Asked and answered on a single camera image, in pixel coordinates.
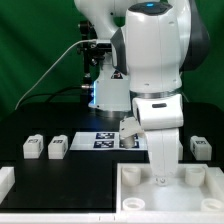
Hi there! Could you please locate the white square tabletop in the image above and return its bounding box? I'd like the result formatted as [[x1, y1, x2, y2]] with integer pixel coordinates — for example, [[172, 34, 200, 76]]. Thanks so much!
[[116, 164, 224, 213]]

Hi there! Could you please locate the white L-shaped obstacle fence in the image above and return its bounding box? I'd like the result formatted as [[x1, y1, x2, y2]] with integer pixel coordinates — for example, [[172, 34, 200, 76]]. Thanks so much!
[[0, 166, 224, 224]]

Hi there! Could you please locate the white camera cable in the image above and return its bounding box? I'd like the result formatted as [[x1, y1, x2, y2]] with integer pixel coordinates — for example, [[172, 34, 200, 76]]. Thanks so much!
[[14, 39, 98, 111]]

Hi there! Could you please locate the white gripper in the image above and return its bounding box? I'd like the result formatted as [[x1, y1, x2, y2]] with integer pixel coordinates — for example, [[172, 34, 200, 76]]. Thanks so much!
[[132, 94, 184, 186]]

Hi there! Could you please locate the white fiducial tag sheet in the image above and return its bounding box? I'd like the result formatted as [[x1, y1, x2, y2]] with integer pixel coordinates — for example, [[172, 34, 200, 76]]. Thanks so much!
[[69, 131, 150, 152]]

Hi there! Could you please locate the black base cable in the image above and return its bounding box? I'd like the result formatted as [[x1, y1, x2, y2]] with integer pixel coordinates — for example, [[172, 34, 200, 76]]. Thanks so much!
[[19, 87, 83, 108]]

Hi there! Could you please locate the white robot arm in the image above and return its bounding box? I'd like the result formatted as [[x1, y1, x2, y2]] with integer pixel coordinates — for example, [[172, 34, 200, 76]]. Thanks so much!
[[74, 0, 209, 186]]

